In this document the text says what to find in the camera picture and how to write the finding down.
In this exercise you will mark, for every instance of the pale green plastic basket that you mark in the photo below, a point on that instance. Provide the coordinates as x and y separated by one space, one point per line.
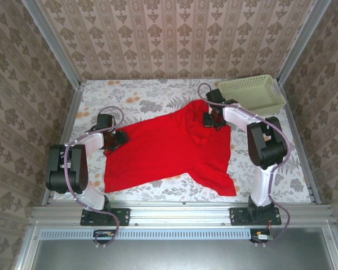
256 95

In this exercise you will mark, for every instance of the red t-shirt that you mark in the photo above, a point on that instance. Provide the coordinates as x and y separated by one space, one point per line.
163 146

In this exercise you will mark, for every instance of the floral table cover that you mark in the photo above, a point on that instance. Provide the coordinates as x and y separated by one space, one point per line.
146 95

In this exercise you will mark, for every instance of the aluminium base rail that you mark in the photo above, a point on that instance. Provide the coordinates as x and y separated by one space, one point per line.
180 213

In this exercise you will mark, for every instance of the aluminium right frame post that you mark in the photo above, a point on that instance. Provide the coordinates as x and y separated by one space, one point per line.
301 42

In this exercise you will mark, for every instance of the aluminium left table side rail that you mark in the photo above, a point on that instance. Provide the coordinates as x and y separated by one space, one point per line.
70 123

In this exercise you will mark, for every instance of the aluminium left frame post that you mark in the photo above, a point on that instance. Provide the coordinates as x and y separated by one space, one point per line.
53 45

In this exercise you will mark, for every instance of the aluminium table side rail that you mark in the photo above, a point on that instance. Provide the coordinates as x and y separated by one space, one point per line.
301 157
70 123

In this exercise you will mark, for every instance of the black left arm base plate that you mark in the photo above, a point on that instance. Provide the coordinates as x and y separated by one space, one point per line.
121 216

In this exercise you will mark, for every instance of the aluminium frame post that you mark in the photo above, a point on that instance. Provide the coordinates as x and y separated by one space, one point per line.
301 42
53 45

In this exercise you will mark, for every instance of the aluminium right table side rail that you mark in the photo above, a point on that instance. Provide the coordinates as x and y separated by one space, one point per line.
301 157

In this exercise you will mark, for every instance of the grey metal panel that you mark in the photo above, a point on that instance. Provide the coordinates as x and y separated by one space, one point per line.
186 256

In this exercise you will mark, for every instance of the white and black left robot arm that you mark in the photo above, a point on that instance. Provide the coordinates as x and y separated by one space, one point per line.
67 168

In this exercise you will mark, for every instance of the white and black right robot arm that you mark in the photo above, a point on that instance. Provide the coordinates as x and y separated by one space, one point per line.
266 140

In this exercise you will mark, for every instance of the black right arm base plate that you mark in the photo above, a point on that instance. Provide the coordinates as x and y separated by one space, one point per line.
238 216

